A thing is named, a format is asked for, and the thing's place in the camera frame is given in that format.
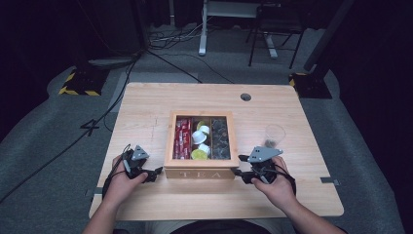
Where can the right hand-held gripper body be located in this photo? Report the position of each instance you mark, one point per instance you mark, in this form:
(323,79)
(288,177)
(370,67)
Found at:
(263,159)

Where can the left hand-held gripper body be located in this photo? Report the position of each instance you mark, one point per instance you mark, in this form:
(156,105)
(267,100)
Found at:
(134,161)

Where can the clear plastic cup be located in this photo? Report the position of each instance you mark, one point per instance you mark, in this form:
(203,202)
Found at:
(275,132)

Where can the wooden tea box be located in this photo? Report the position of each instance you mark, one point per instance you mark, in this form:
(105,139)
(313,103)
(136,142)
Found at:
(201,167)

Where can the person's left hand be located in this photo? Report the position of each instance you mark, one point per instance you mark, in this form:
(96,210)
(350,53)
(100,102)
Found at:
(121,187)

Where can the person's right hand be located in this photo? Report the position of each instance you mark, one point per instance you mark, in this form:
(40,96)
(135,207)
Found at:
(277,191)

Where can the dark tea leaves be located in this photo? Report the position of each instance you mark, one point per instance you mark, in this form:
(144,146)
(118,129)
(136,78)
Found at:
(270,143)

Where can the pile of dark tea packets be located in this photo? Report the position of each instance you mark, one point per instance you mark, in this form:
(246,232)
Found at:
(220,139)

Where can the red stick packet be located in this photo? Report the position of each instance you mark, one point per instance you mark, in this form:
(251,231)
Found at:
(188,138)
(177,139)
(183,139)

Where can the small white capsule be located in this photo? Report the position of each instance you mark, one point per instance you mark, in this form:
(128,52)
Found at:
(205,129)
(205,148)

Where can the large lime lid capsule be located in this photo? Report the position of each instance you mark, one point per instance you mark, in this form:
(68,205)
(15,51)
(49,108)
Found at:
(198,155)

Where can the large white capsule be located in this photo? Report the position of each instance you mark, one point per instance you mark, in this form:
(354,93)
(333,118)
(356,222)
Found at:
(198,137)

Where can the grey tape strip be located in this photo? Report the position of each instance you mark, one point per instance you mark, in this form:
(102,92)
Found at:
(93,191)
(329,180)

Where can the small lime lid capsule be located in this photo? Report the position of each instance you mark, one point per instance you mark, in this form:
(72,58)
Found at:
(200,124)

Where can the striped black stand base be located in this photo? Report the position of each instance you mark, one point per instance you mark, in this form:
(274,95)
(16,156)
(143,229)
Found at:
(84,83)
(311,86)

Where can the black chair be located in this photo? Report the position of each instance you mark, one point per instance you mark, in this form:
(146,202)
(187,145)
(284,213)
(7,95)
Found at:
(279,22)

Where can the dark slanted stand pole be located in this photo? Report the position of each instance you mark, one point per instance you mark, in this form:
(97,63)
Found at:
(328,35)

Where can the white desk frame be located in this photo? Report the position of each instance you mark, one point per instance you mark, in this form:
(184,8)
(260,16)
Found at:
(203,39)

